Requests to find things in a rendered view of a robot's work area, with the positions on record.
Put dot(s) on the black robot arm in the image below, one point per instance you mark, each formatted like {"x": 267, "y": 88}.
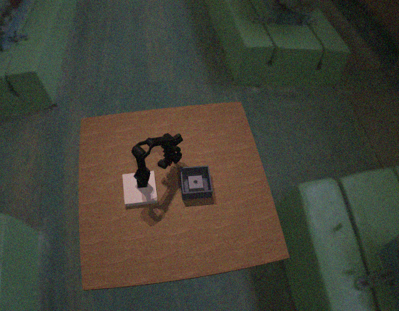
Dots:
{"x": 166, "y": 142}

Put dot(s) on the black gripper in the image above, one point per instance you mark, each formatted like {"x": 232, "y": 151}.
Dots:
{"x": 166, "y": 162}

